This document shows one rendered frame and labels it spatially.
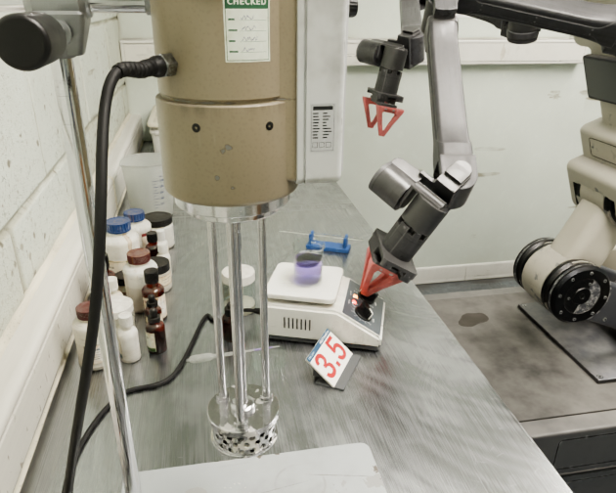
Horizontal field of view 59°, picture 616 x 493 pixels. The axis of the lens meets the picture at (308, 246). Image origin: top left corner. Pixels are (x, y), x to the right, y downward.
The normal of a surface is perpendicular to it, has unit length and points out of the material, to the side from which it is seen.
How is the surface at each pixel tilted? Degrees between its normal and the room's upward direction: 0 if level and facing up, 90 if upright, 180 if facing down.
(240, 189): 90
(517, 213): 90
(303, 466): 0
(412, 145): 90
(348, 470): 0
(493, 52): 90
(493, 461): 0
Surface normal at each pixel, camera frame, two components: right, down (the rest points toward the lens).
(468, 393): 0.01, -0.91
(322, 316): -0.18, 0.40
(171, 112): -0.67, 0.30
